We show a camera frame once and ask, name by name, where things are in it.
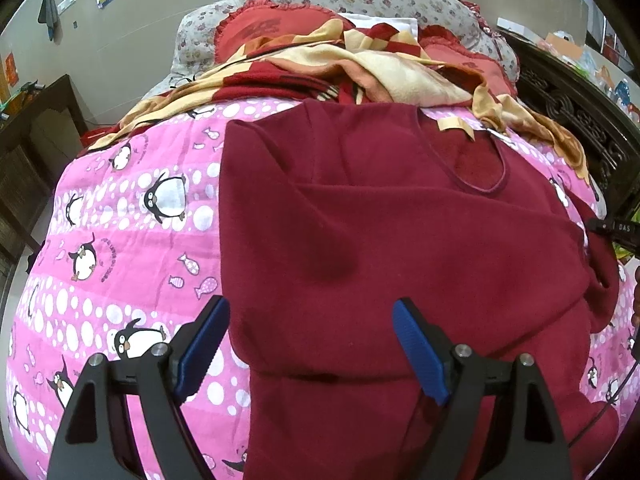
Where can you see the red frilled pillow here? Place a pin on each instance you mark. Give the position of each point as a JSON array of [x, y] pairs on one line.
[[480, 70], [260, 25]]

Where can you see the dark red sweater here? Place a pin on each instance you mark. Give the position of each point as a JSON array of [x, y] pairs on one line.
[[375, 235]]

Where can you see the red and yellow checkered blanket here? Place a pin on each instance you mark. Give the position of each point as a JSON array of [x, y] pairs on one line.
[[400, 75]]

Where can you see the white pillow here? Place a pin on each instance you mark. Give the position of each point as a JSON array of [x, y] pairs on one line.
[[390, 22]]

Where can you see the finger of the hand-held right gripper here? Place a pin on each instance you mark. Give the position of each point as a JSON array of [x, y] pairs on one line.
[[617, 230]]

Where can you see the clutter of small household things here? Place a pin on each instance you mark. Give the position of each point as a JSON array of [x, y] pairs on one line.
[[595, 60]]

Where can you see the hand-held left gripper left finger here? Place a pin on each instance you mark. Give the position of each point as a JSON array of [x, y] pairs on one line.
[[202, 345]]

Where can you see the dark carved wooden headboard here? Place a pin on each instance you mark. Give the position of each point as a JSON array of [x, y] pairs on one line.
[[565, 105]]

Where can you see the dark wooden cabinet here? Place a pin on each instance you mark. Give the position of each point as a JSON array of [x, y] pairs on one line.
[[30, 160]]

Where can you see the dark hanging cloth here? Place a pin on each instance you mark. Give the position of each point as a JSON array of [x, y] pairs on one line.
[[48, 10]]

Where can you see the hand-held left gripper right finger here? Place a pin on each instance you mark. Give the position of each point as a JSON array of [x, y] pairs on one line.
[[417, 355]]

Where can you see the green printed plastic item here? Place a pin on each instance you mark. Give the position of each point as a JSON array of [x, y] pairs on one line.
[[621, 251]]

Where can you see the orange wall poster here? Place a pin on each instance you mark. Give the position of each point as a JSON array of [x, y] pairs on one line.
[[11, 70]]

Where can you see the pink penguin print quilt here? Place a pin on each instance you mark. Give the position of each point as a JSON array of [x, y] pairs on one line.
[[125, 260]]

